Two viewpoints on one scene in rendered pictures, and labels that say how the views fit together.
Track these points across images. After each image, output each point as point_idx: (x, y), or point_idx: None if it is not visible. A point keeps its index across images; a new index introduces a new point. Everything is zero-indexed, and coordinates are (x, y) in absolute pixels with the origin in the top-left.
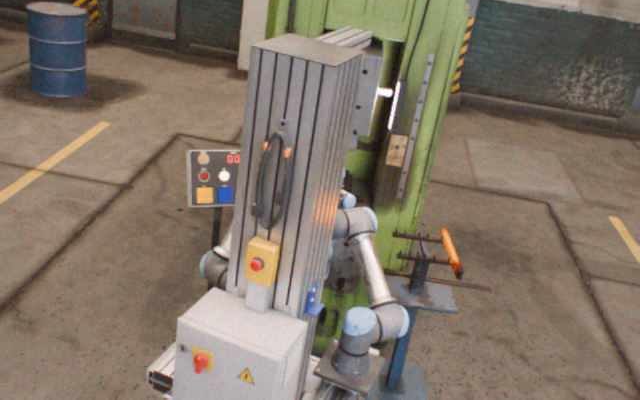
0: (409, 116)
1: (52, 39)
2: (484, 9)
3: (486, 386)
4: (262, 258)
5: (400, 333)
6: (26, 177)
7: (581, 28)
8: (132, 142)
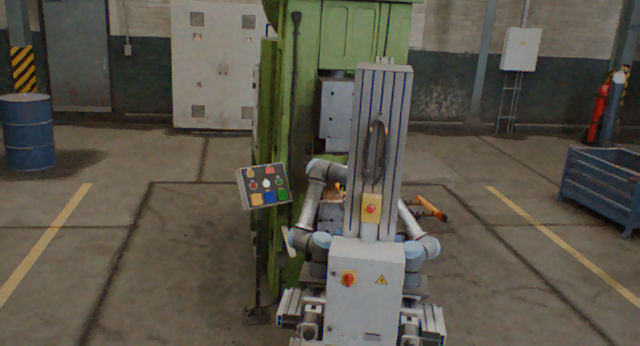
0: None
1: (26, 122)
2: None
3: (460, 304)
4: (373, 204)
5: (436, 253)
6: (47, 234)
7: (427, 61)
8: (118, 194)
